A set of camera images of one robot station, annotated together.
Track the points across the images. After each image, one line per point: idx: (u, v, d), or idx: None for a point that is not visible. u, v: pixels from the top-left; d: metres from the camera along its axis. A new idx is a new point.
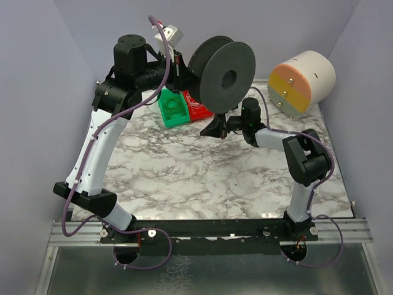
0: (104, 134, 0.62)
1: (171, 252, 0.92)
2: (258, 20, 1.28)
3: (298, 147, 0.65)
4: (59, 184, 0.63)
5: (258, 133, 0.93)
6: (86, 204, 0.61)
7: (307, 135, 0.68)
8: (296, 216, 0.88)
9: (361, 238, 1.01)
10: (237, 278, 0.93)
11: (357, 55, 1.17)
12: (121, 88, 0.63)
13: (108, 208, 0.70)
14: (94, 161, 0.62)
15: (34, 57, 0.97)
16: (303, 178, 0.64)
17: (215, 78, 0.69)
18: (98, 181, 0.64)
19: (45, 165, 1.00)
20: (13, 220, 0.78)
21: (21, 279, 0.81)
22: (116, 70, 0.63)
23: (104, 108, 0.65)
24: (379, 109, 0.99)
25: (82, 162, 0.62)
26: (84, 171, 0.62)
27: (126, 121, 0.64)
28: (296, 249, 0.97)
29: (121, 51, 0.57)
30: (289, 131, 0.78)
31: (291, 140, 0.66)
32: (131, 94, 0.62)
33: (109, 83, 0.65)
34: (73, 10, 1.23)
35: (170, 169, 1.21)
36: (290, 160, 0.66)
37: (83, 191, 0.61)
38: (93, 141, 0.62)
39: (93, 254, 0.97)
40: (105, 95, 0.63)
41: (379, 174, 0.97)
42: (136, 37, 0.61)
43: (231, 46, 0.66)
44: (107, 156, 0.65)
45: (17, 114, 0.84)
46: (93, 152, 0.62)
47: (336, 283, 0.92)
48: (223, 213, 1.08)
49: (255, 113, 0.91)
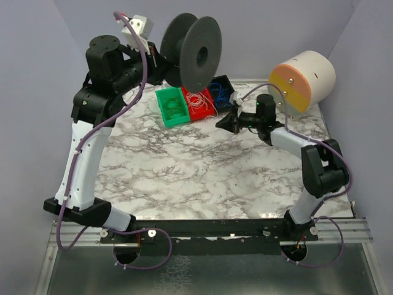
0: (89, 147, 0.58)
1: (171, 252, 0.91)
2: (258, 20, 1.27)
3: (317, 158, 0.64)
4: (47, 202, 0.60)
5: (273, 131, 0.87)
6: (79, 219, 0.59)
7: (328, 146, 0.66)
8: (299, 218, 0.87)
9: (361, 238, 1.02)
10: (237, 277, 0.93)
11: (357, 55, 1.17)
12: (100, 95, 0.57)
13: (102, 218, 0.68)
14: (82, 176, 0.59)
15: (34, 57, 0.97)
16: (315, 189, 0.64)
17: (190, 61, 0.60)
18: (89, 194, 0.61)
19: (45, 165, 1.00)
20: (13, 220, 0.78)
21: (21, 279, 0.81)
22: (92, 77, 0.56)
23: (84, 118, 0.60)
24: (379, 110, 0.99)
25: (69, 177, 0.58)
26: (72, 186, 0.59)
27: (109, 129, 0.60)
28: (295, 249, 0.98)
29: (94, 56, 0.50)
30: (310, 138, 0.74)
31: (311, 149, 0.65)
32: (112, 101, 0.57)
33: (87, 90, 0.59)
34: (73, 10, 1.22)
35: (170, 169, 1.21)
36: (307, 169, 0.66)
37: (75, 207, 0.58)
38: (77, 154, 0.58)
39: (92, 254, 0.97)
40: (84, 106, 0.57)
41: (379, 174, 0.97)
42: (109, 37, 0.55)
43: (200, 21, 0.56)
44: (95, 167, 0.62)
45: (17, 114, 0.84)
46: (80, 166, 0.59)
47: (336, 283, 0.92)
48: (223, 213, 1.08)
49: (270, 109, 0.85)
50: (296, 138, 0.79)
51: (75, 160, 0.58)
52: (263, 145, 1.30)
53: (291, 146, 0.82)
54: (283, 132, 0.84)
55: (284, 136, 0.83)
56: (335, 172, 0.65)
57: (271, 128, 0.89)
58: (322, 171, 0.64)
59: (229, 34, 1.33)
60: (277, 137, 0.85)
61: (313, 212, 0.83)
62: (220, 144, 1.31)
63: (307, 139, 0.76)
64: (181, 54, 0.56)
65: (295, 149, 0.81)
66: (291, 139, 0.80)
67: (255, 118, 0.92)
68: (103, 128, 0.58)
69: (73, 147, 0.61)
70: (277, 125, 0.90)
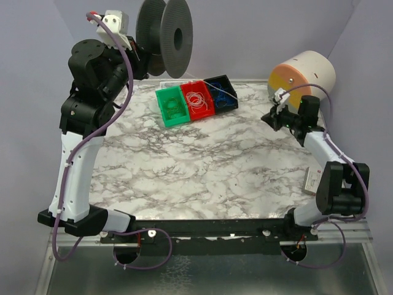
0: (79, 159, 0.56)
1: (171, 252, 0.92)
2: (258, 20, 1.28)
3: (339, 179, 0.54)
4: (41, 215, 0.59)
5: (309, 132, 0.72)
6: (75, 230, 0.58)
7: (356, 171, 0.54)
8: (301, 220, 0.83)
9: (361, 238, 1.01)
10: (237, 277, 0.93)
11: (357, 55, 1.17)
12: (88, 104, 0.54)
13: (98, 225, 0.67)
14: (75, 188, 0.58)
15: (34, 58, 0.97)
16: (323, 207, 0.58)
17: (170, 43, 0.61)
18: (83, 204, 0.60)
19: (45, 165, 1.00)
20: (13, 220, 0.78)
21: (21, 279, 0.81)
22: (78, 86, 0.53)
23: (73, 129, 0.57)
24: (379, 110, 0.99)
25: (62, 190, 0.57)
26: (66, 198, 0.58)
27: (101, 139, 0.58)
28: (296, 249, 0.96)
29: (78, 65, 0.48)
30: (342, 153, 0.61)
31: (336, 167, 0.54)
32: (101, 110, 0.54)
33: (74, 99, 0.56)
34: (73, 10, 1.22)
35: (170, 169, 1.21)
36: (324, 185, 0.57)
37: (69, 219, 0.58)
38: (68, 166, 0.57)
39: (93, 254, 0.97)
40: (72, 116, 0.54)
41: (379, 174, 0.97)
42: (92, 42, 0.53)
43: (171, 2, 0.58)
44: (88, 177, 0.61)
45: (18, 114, 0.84)
46: (71, 179, 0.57)
47: (336, 283, 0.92)
48: (223, 212, 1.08)
49: (310, 107, 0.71)
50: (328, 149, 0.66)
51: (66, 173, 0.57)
52: (263, 145, 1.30)
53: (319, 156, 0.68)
54: (318, 137, 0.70)
55: (317, 142, 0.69)
56: (352, 200, 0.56)
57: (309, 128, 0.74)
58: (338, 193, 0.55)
59: (229, 35, 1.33)
60: (310, 141, 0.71)
61: (317, 220, 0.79)
62: (220, 144, 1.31)
63: (338, 155, 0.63)
64: (161, 38, 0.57)
65: (322, 158, 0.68)
66: (322, 148, 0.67)
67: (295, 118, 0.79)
68: (93, 139, 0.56)
69: (64, 159, 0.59)
70: (319, 128, 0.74)
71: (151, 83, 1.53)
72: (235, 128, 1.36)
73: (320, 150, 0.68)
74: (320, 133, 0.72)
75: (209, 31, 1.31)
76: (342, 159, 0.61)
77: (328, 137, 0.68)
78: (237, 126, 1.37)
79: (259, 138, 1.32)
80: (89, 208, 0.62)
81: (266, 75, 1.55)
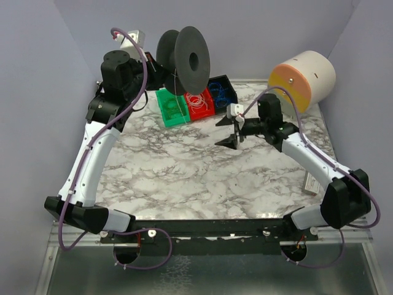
0: (99, 144, 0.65)
1: (171, 252, 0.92)
2: (258, 20, 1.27)
3: (344, 196, 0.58)
4: (50, 199, 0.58)
5: (286, 138, 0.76)
6: (81, 214, 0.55)
7: (356, 180, 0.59)
8: (301, 222, 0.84)
9: (361, 238, 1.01)
10: (237, 278, 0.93)
11: (357, 56, 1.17)
12: (113, 101, 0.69)
13: (102, 225, 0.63)
14: (89, 171, 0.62)
15: (34, 58, 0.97)
16: (336, 223, 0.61)
17: (185, 61, 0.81)
18: (92, 193, 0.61)
19: (46, 165, 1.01)
20: (13, 221, 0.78)
21: (21, 279, 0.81)
22: (105, 86, 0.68)
23: (97, 120, 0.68)
24: (379, 110, 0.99)
25: (77, 172, 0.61)
26: (78, 181, 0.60)
27: (117, 133, 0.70)
28: (295, 249, 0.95)
29: (108, 69, 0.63)
30: (336, 167, 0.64)
31: (339, 187, 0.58)
32: (123, 107, 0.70)
33: (100, 98, 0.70)
34: (73, 10, 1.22)
35: (170, 169, 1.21)
36: (333, 206, 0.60)
37: (78, 202, 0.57)
38: (88, 150, 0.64)
39: (93, 254, 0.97)
40: (99, 109, 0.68)
41: (379, 174, 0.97)
42: (119, 52, 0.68)
43: (183, 34, 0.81)
44: (101, 168, 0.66)
45: (16, 115, 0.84)
46: (88, 161, 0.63)
47: (336, 282, 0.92)
48: (223, 213, 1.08)
49: (274, 107, 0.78)
50: (318, 160, 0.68)
51: (85, 156, 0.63)
52: (263, 145, 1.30)
53: (308, 165, 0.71)
54: (299, 145, 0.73)
55: (298, 150, 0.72)
56: (358, 206, 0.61)
57: (280, 131, 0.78)
58: (348, 208, 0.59)
59: (229, 35, 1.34)
60: (290, 147, 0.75)
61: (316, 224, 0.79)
62: (220, 144, 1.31)
63: (333, 167, 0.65)
64: (176, 56, 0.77)
65: (309, 165, 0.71)
66: (310, 157, 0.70)
67: (260, 121, 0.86)
68: (112, 127, 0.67)
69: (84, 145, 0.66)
70: (291, 128, 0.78)
71: None
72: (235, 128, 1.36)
73: (307, 158, 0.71)
74: (297, 136, 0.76)
75: (209, 31, 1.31)
76: (338, 171, 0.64)
77: (308, 143, 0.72)
78: None
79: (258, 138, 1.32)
80: (95, 200, 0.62)
81: (266, 75, 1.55)
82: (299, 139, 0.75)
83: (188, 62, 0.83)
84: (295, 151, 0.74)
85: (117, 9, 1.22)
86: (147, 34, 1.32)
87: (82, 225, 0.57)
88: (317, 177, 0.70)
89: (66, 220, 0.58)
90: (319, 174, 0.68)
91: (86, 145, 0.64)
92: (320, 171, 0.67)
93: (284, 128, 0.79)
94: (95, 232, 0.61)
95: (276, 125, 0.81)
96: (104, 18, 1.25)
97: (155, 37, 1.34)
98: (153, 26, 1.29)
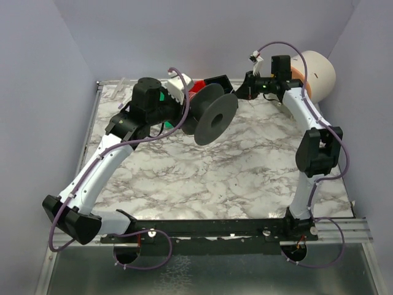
0: (110, 156, 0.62)
1: (171, 252, 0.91)
2: (258, 20, 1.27)
3: (317, 142, 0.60)
4: (49, 198, 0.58)
5: (288, 88, 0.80)
6: (74, 219, 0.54)
7: (333, 132, 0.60)
8: (296, 211, 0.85)
9: (361, 238, 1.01)
10: (238, 278, 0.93)
11: (357, 55, 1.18)
12: (133, 121, 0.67)
13: (91, 235, 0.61)
14: (94, 179, 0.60)
15: (34, 58, 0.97)
16: (303, 166, 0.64)
17: (207, 133, 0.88)
18: (91, 201, 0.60)
19: (46, 165, 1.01)
20: (13, 220, 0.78)
21: (23, 278, 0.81)
22: (132, 106, 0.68)
23: (115, 132, 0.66)
24: (379, 110, 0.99)
25: (81, 177, 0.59)
26: (81, 186, 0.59)
27: (131, 150, 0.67)
28: (296, 249, 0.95)
29: (139, 90, 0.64)
30: (319, 120, 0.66)
31: (315, 134, 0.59)
32: (140, 128, 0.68)
33: (123, 115, 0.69)
34: (72, 10, 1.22)
35: (170, 169, 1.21)
36: (303, 150, 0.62)
37: (74, 207, 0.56)
38: (98, 159, 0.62)
39: (93, 254, 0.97)
40: (120, 123, 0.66)
41: (379, 173, 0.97)
42: (153, 79, 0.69)
43: (226, 95, 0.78)
44: (106, 178, 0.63)
45: (16, 114, 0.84)
46: (95, 170, 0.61)
47: (336, 283, 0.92)
48: (223, 213, 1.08)
49: (284, 62, 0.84)
50: (307, 112, 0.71)
51: (93, 164, 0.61)
52: (263, 145, 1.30)
53: (297, 115, 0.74)
54: (296, 97, 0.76)
55: (295, 101, 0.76)
56: (326, 158, 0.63)
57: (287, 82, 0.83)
58: (316, 156, 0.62)
59: (229, 35, 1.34)
60: (288, 98, 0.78)
61: (309, 201, 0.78)
62: (220, 144, 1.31)
63: (315, 119, 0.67)
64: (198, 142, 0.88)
65: (299, 117, 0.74)
66: (301, 109, 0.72)
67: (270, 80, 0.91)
68: (128, 145, 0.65)
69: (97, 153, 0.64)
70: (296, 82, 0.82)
71: None
72: (235, 128, 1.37)
73: (297, 109, 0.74)
74: (298, 90, 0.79)
75: (209, 31, 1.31)
76: (319, 124, 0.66)
77: (305, 97, 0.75)
78: (238, 126, 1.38)
79: (259, 139, 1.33)
80: (93, 208, 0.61)
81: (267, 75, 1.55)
82: (299, 93, 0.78)
83: (210, 128, 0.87)
84: (293, 102, 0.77)
85: (117, 10, 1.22)
86: (147, 34, 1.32)
87: (73, 231, 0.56)
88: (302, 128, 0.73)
89: (59, 224, 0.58)
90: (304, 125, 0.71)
91: (98, 154, 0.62)
92: (306, 123, 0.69)
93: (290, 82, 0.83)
94: (83, 241, 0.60)
95: (284, 78, 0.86)
96: (104, 18, 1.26)
97: (155, 37, 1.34)
98: (153, 26, 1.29)
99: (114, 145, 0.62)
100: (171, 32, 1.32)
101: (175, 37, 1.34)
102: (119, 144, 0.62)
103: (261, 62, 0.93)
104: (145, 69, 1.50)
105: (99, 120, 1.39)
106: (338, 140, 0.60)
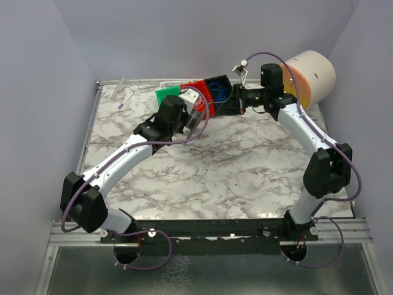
0: (136, 151, 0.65)
1: (171, 252, 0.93)
2: (258, 19, 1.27)
3: (327, 165, 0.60)
4: (73, 173, 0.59)
5: (282, 108, 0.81)
6: (93, 196, 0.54)
7: (341, 152, 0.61)
8: (299, 218, 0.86)
9: (361, 238, 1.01)
10: (237, 278, 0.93)
11: (357, 55, 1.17)
12: (156, 130, 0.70)
13: (97, 224, 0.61)
14: (117, 168, 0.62)
15: (34, 58, 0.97)
16: (315, 190, 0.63)
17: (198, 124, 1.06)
18: (109, 187, 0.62)
19: (46, 164, 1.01)
20: (13, 220, 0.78)
21: (22, 278, 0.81)
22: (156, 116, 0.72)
23: (142, 136, 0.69)
24: (379, 110, 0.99)
25: (107, 161, 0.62)
26: (105, 169, 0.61)
27: (151, 152, 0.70)
28: (296, 249, 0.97)
29: (166, 103, 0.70)
30: (325, 140, 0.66)
31: (323, 157, 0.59)
32: (163, 136, 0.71)
33: (147, 123, 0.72)
34: (73, 9, 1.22)
35: (170, 169, 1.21)
36: (313, 174, 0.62)
37: (96, 185, 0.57)
38: (124, 151, 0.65)
39: (93, 254, 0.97)
40: (147, 129, 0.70)
41: (379, 173, 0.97)
42: (177, 97, 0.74)
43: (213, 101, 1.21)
44: (125, 171, 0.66)
45: (16, 114, 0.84)
46: (120, 160, 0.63)
47: (337, 283, 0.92)
48: (223, 212, 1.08)
49: (276, 76, 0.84)
50: (308, 130, 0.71)
51: (120, 153, 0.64)
52: (263, 145, 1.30)
53: (300, 135, 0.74)
54: (294, 115, 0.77)
55: (293, 120, 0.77)
56: (338, 178, 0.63)
57: (279, 99, 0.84)
58: (328, 177, 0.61)
59: (229, 34, 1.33)
60: (285, 117, 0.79)
61: (312, 212, 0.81)
62: (220, 144, 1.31)
63: (321, 138, 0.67)
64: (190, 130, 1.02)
65: (301, 136, 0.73)
66: (304, 129, 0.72)
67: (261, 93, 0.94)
68: (148, 149, 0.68)
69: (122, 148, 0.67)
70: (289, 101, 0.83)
71: (151, 83, 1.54)
72: (235, 128, 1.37)
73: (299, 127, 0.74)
74: (294, 107, 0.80)
75: (209, 30, 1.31)
76: (325, 142, 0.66)
77: (303, 115, 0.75)
78: (237, 126, 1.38)
79: (259, 139, 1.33)
80: (107, 194, 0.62)
81: None
82: (296, 110, 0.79)
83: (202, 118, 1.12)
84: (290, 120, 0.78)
85: (118, 10, 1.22)
86: (147, 34, 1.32)
87: (85, 212, 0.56)
88: (306, 147, 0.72)
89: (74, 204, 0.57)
90: (309, 145, 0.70)
91: (125, 147, 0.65)
92: (310, 142, 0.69)
93: (282, 98, 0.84)
94: (89, 228, 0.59)
95: (276, 93, 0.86)
96: (104, 18, 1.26)
97: (155, 38, 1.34)
98: (154, 26, 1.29)
99: (141, 142, 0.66)
100: (171, 31, 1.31)
101: (175, 37, 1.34)
102: (146, 142, 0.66)
103: (246, 75, 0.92)
104: (145, 69, 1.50)
105: (99, 120, 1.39)
106: (346, 160, 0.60)
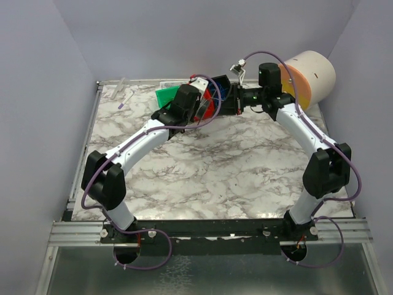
0: (154, 134, 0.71)
1: (171, 252, 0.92)
2: (258, 20, 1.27)
3: (326, 165, 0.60)
4: (96, 152, 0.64)
5: (281, 108, 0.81)
6: (115, 173, 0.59)
7: (340, 152, 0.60)
8: (298, 218, 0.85)
9: (361, 238, 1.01)
10: (237, 278, 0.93)
11: (357, 55, 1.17)
12: (172, 117, 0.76)
13: (113, 204, 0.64)
14: (137, 147, 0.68)
15: (33, 58, 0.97)
16: (315, 190, 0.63)
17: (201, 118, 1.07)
18: (129, 166, 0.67)
19: (46, 164, 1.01)
20: (14, 220, 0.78)
21: (22, 279, 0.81)
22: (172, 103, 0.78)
23: (159, 120, 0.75)
24: (379, 110, 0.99)
25: (128, 142, 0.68)
26: (126, 149, 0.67)
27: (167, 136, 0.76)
28: (295, 249, 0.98)
29: (183, 91, 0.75)
30: (323, 140, 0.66)
31: (323, 157, 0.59)
32: (178, 123, 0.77)
33: (164, 110, 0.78)
34: (72, 10, 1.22)
35: (170, 169, 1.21)
36: (313, 174, 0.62)
37: (118, 163, 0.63)
38: (143, 133, 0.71)
39: (93, 254, 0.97)
40: (164, 115, 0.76)
41: (379, 173, 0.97)
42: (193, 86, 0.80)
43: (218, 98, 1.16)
44: (143, 153, 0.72)
45: (16, 115, 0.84)
46: (139, 141, 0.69)
47: (337, 283, 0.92)
48: (223, 212, 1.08)
49: (273, 76, 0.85)
50: (307, 130, 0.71)
51: (139, 135, 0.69)
52: (263, 145, 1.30)
53: (298, 134, 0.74)
54: (293, 115, 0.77)
55: (291, 120, 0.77)
56: (338, 178, 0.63)
57: (277, 99, 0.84)
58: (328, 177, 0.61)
59: (229, 35, 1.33)
60: (284, 117, 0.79)
61: (312, 212, 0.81)
62: (220, 144, 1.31)
63: (320, 139, 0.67)
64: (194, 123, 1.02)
65: (299, 136, 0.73)
66: (302, 129, 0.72)
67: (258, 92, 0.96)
68: (166, 132, 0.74)
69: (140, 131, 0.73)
70: (288, 101, 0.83)
71: (150, 83, 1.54)
72: (235, 128, 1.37)
73: (298, 127, 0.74)
74: (293, 108, 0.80)
75: (209, 30, 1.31)
76: (324, 143, 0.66)
77: (301, 115, 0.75)
78: (237, 126, 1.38)
79: (259, 139, 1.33)
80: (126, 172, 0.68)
81: None
82: (295, 110, 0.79)
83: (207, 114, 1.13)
84: (288, 120, 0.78)
85: (118, 10, 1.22)
86: (147, 34, 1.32)
87: (105, 190, 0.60)
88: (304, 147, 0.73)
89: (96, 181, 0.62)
90: (307, 145, 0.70)
91: (145, 130, 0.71)
92: (309, 142, 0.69)
93: (280, 99, 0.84)
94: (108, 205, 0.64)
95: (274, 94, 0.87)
96: (104, 19, 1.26)
97: (155, 37, 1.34)
98: (154, 26, 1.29)
99: (159, 126, 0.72)
100: (171, 32, 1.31)
101: (175, 38, 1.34)
102: (164, 126, 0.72)
103: (244, 74, 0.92)
104: (144, 69, 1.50)
105: (99, 120, 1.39)
106: (346, 160, 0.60)
